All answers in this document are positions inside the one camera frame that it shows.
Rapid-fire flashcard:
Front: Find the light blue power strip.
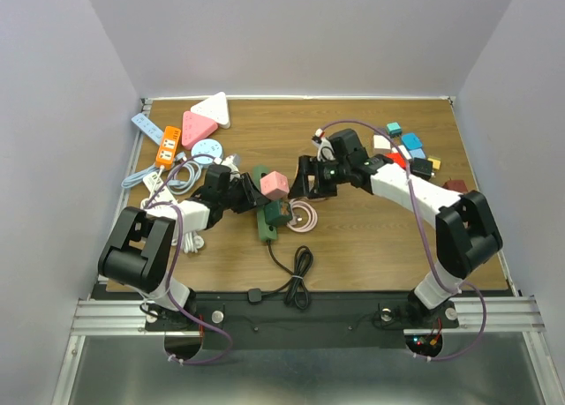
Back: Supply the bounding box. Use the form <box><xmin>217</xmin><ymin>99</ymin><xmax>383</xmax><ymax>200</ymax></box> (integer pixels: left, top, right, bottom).
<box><xmin>131</xmin><ymin>113</ymin><xmax>163</xmax><ymax>145</ymax></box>

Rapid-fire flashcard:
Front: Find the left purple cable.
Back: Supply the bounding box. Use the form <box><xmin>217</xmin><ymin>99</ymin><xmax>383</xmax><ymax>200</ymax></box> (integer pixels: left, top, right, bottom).
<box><xmin>140</xmin><ymin>155</ymin><xmax>235</xmax><ymax>366</ymax></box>

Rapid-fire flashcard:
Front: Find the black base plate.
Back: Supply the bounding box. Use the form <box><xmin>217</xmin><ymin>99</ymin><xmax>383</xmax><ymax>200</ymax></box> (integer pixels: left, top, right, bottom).
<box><xmin>145</xmin><ymin>291</ymin><xmax>460</xmax><ymax>351</ymax></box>

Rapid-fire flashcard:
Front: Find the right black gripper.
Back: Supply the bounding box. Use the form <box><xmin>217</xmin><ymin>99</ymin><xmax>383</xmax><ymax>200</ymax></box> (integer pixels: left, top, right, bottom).
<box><xmin>286</xmin><ymin>154</ymin><xmax>350</xmax><ymax>199</ymax></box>

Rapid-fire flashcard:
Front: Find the blue round socket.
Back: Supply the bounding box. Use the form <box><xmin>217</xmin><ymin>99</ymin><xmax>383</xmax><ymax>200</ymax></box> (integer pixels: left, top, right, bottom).
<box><xmin>191</xmin><ymin>139</ymin><xmax>223</xmax><ymax>168</ymax></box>

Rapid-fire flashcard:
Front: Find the pink round socket with cable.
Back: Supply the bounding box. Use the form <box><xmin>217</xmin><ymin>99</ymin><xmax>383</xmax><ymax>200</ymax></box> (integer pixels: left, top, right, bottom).
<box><xmin>286</xmin><ymin>199</ymin><xmax>319</xmax><ymax>234</ymax></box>

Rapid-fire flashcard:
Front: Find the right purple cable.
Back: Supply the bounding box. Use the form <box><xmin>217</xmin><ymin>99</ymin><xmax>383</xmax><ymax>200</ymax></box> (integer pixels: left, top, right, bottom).
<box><xmin>315</xmin><ymin>120</ymin><xmax>488</xmax><ymax>363</ymax></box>

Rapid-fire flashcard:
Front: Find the black power cord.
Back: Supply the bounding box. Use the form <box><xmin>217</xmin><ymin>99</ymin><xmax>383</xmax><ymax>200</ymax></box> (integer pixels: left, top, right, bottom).
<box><xmin>247</xmin><ymin>241</ymin><xmax>314</xmax><ymax>311</ymax></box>

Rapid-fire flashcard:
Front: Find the pink triangular power strip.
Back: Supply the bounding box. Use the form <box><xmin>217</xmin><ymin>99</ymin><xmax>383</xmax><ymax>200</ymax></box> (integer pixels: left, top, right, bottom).
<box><xmin>181</xmin><ymin>111</ymin><xmax>218</xmax><ymax>149</ymax></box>

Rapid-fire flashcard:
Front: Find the black cube plug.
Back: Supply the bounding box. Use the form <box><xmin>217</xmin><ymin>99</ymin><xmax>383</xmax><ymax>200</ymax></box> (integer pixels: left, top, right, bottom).
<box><xmin>410</xmin><ymin>158</ymin><xmax>433</xmax><ymax>181</ymax></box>

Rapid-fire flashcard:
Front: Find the yellow cube plug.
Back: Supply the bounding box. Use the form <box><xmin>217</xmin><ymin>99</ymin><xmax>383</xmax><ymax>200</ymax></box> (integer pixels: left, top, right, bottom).
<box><xmin>427</xmin><ymin>156</ymin><xmax>441</xmax><ymax>172</ymax></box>

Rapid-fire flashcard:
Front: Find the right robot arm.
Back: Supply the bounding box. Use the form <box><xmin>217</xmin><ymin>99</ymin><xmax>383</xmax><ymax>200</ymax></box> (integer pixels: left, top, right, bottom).
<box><xmin>289</xmin><ymin>154</ymin><xmax>503</xmax><ymax>326</ymax></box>

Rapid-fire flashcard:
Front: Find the dark green cube plug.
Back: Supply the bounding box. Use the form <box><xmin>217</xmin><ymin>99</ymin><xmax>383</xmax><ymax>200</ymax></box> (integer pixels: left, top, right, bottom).
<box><xmin>264</xmin><ymin>199</ymin><xmax>293</xmax><ymax>227</ymax></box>

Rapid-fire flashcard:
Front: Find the small white cube plug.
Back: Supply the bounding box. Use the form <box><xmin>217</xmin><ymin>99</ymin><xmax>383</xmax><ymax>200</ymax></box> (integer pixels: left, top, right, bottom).
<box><xmin>391</xmin><ymin>145</ymin><xmax>412</xmax><ymax>161</ymax></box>

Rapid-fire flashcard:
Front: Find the green power strip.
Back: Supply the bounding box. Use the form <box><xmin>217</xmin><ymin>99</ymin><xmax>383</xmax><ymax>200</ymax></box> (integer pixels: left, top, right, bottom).
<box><xmin>252</xmin><ymin>165</ymin><xmax>278</xmax><ymax>243</ymax></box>

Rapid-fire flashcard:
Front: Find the light blue cube plug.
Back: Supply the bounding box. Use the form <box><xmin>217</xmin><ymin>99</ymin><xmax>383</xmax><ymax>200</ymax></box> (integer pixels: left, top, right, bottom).
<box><xmin>409</xmin><ymin>148</ymin><xmax>426</xmax><ymax>160</ymax></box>

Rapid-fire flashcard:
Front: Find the white cable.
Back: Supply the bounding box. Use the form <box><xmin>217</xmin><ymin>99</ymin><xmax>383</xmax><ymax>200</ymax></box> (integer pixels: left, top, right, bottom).
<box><xmin>139</xmin><ymin>153</ymin><xmax>242</xmax><ymax>255</ymax></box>

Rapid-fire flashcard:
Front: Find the white triangular power strip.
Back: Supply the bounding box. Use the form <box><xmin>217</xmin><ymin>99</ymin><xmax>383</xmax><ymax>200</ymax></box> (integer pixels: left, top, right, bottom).
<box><xmin>190</xmin><ymin>92</ymin><xmax>231</xmax><ymax>129</ymax></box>

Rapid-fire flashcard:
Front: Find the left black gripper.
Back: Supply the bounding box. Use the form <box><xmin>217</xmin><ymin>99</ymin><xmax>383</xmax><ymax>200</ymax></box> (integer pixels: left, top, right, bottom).
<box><xmin>219</xmin><ymin>173</ymin><xmax>267</xmax><ymax>214</ymax></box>

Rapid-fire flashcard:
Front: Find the pink cube socket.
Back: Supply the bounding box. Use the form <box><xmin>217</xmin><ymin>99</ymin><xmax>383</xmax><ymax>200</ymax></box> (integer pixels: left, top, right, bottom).
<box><xmin>260</xmin><ymin>171</ymin><xmax>290</xmax><ymax>200</ymax></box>

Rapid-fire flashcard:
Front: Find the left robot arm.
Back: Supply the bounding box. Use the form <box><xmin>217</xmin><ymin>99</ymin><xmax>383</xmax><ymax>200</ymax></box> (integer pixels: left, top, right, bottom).
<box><xmin>98</xmin><ymin>165</ymin><xmax>270</xmax><ymax>329</ymax></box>

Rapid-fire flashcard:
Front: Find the dark red cube plug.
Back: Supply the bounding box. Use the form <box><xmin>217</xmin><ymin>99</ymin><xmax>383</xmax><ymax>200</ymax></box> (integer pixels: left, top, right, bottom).
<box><xmin>442</xmin><ymin>179</ymin><xmax>469</xmax><ymax>194</ymax></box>

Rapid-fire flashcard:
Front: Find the purple cable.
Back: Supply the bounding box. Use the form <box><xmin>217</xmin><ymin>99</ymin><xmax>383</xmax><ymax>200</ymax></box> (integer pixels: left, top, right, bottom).
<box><xmin>140</xmin><ymin>155</ymin><xmax>235</xmax><ymax>366</ymax></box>
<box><xmin>315</xmin><ymin>120</ymin><xmax>488</xmax><ymax>363</ymax></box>

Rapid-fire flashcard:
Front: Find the orange power strip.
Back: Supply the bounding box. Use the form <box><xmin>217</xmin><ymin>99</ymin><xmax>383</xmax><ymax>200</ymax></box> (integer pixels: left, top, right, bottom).
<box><xmin>154</xmin><ymin>126</ymin><xmax>182</xmax><ymax>169</ymax></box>

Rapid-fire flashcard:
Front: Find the teal cube plug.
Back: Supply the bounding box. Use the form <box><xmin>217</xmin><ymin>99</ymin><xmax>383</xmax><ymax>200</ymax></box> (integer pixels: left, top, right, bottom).
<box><xmin>386</xmin><ymin>122</ymin><xmax>403</xmax><ymax>138</ymax></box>

